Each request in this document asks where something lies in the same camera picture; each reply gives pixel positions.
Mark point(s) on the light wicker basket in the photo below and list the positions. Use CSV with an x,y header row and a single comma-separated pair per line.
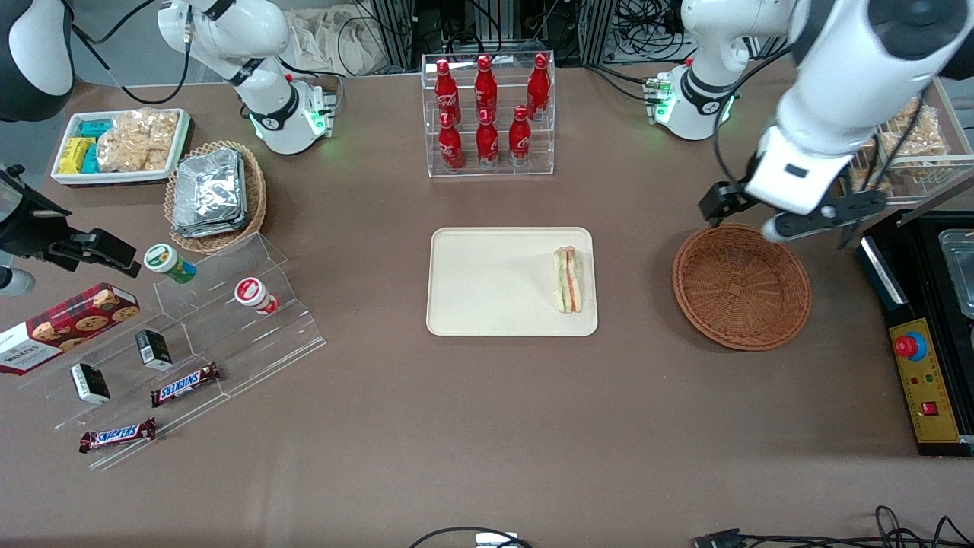
x,y
256,190

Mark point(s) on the black appliance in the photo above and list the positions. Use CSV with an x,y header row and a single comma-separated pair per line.
x,y
875,266

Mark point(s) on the green cup with white lid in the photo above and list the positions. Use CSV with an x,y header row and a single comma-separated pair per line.
x,y
163,259

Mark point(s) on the red emergency stop button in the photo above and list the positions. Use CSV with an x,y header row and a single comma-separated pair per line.
x,y
907,346

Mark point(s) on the foil wrapped package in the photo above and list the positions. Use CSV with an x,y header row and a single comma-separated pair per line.
x,y
205,233
209,186

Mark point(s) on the Snickers chocolate bar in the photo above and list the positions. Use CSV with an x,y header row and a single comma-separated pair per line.
x,y
185,384
118,435

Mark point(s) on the yellow snack pack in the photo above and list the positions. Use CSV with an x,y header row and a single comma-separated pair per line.
x,y
74,156

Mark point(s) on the clear acrylic bottle rack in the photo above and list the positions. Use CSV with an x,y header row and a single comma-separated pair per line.
x,y
544,152

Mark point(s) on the white rectangular snack bin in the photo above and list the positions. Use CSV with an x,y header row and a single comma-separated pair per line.
x,y
122,180

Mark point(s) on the beige cloth bag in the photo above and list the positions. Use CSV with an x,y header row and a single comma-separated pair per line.
x,y
335,42

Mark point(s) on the white plug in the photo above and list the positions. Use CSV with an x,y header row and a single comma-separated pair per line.
x,y
494,540

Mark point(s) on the black equipment rack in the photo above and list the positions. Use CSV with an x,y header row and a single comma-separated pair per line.
x,y
392,34

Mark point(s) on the yellow control panel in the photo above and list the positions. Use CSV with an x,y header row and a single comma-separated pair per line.
x,y
932,380

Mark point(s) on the clear bag of fried snacks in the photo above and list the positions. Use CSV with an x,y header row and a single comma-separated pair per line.
x,y
141,141

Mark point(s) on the red-lidded white cup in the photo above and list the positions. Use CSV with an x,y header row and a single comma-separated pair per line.
x,y
251,293

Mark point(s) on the teal snack pack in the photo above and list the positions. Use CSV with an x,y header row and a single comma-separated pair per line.
x,y
91,158
97,128

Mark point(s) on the triangle sandwich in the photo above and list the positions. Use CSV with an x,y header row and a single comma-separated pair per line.
x,y
569,281

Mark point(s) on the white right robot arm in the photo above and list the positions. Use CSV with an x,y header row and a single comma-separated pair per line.
x,y
228,30

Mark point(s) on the clear acrylic stepped stand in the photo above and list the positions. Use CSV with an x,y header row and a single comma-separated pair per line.
x,y
251,350

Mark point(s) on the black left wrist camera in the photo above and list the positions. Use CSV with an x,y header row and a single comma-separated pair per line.
x,y
727,204

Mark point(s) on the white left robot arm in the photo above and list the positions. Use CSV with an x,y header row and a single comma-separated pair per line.
x,y
837,84

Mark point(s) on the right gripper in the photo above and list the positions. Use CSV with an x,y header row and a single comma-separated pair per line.
x,y
30,230

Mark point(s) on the aluminium bar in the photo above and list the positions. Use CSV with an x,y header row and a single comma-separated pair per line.
x,y
943,196

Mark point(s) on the red tartan cookie box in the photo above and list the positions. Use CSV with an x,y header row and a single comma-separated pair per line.
x,y
68,323

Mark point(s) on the small black box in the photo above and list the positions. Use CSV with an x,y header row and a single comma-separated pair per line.
x,y
154,349
90,383

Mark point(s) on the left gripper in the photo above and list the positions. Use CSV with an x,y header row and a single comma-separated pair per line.
x,y
724,201

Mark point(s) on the brown wicker basket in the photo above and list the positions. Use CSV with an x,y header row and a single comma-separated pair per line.
x,y
742,289

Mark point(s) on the cream plastic tray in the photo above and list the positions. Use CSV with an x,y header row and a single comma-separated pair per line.
x,y
487,289

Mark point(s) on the clear bag of pastry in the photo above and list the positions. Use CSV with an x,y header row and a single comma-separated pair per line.
x,y
921,141
864,179

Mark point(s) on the red rocker switch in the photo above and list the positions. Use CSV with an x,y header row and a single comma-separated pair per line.
x,y
930,409

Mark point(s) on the black connector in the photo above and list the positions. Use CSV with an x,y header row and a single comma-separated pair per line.
x,y
715,540

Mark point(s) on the clear plastic container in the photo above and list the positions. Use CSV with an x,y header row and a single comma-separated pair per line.
x,y
960,266

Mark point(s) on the red cola bottle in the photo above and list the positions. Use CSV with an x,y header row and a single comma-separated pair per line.
x,y
488,143
520,138
486,87
447,91
539,85
451,144

